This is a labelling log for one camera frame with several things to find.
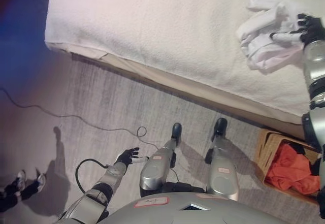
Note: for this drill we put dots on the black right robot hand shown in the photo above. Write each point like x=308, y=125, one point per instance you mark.
x=311, y=27

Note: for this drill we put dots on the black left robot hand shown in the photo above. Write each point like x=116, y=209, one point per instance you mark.
x=126, y=156

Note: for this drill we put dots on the white garment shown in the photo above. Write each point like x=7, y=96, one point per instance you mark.
x=264, y=31

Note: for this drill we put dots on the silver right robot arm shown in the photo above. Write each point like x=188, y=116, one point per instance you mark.
x=314, y=66

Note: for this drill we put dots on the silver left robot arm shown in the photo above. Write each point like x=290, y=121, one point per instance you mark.
x=101, y=186

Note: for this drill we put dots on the woven wicker laundry basket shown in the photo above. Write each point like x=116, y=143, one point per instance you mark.
x=266, y=147

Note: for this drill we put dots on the bed with white blanket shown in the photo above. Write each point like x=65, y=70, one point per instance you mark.
x=165, y=31

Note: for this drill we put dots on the silver left robot leg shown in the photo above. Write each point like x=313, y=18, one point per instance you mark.
x=157, y=168

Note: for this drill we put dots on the grey striped rug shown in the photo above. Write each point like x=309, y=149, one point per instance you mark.
x=114, y=107

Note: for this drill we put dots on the white sneaker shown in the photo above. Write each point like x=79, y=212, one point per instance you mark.
x=20, y=179
x=41, y=180

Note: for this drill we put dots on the silver robot torso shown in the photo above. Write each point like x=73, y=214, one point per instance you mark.
x=203, y=211

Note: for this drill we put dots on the orange garment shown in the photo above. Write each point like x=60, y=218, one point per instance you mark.
x=289, y=168

